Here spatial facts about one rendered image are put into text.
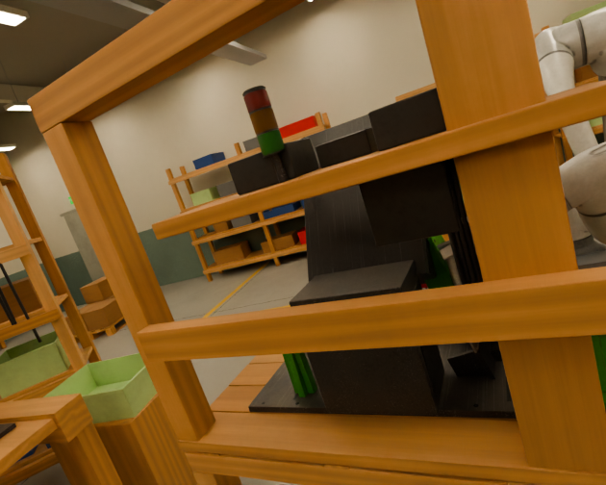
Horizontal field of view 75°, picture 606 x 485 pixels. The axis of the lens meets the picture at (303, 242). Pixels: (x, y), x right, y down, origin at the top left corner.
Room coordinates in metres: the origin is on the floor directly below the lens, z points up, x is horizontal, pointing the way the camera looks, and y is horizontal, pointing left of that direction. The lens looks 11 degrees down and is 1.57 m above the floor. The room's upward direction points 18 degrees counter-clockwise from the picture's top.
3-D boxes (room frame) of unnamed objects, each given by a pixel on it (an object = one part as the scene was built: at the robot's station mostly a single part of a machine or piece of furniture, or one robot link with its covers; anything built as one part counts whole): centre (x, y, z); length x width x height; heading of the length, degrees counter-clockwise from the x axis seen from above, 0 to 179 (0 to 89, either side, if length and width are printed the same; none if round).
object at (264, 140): (0.85, 0.00, 1.62); 0.05 x 0.05 x 0.05
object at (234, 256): (6.94, 0.46, 1.10); 3.01 x 0.55 x 2.20; 68
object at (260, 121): (0.85, 0.00, 1.67); 0.05 x 0.05 x 0.05
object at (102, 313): (6.50, 3.45, 0.37); 1.20 x 0.80 x 0.74; 166
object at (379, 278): (0.98, -0.09, 1.07); 0.30 x 0.18 x 0.34; 61
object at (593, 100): (0.82, -0.13, 1.52); 0.90 x 0.25 x 0.04; 61
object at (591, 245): (1.47, -0.98, 0.95); 0.22 x 0.18 x 0.06; 74
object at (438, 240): (1.07, -0.35, 1.17); 0.13 x 0.12 x 0.20; 61
